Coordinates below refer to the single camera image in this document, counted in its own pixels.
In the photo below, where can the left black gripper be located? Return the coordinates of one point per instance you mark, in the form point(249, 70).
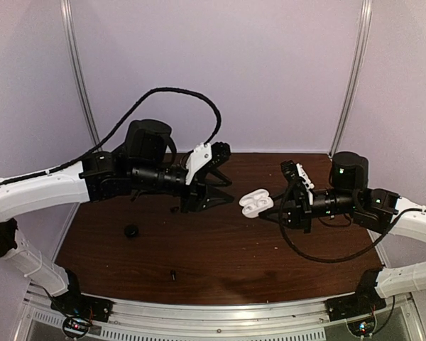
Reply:
point(196, 199)

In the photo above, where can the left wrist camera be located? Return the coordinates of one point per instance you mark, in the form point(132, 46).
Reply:
point(206, 156)

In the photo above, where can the right circuit board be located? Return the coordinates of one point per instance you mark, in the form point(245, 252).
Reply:
point(362, 327)

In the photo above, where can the black round cap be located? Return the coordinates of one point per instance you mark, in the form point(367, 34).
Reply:
point(131, 231)

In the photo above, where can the aluminium front rail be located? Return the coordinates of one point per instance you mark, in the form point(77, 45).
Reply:
point(297, 320)

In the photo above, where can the left circuit board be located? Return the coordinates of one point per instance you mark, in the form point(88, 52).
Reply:
point(75, 327)

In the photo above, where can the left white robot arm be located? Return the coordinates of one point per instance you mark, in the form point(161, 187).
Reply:
point(145, 163)

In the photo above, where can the left aluminium frame post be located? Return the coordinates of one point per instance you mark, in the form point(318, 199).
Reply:
point(75, 61)

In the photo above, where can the right aluminium frame post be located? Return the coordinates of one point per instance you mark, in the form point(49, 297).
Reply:
point(364, 27)

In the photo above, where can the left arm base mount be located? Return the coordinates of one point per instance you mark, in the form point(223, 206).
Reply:
point(74, 303)

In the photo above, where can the small black clip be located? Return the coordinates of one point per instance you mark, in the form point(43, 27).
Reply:
point(174, 209)

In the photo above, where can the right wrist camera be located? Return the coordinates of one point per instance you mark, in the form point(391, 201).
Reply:
point(296, 177)

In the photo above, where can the circuit board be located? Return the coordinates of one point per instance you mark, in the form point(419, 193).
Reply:
point(75, 327)
point(362, 327)

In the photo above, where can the white earbud charging case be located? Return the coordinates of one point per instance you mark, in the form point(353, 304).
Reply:
point(252, 204)

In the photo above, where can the aluminium frame post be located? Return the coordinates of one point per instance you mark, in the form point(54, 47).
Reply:
point(364, 27)
point(75, 61)

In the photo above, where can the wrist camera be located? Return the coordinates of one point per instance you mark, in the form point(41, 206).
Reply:
point(296, 177)
point(206, 156)

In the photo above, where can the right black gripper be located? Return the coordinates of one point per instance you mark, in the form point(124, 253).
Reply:
point(299, 212)

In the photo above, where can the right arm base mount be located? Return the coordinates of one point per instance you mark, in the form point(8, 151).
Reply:
point(364, 300)

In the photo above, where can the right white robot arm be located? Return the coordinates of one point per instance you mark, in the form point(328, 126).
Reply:
point(377, 210)

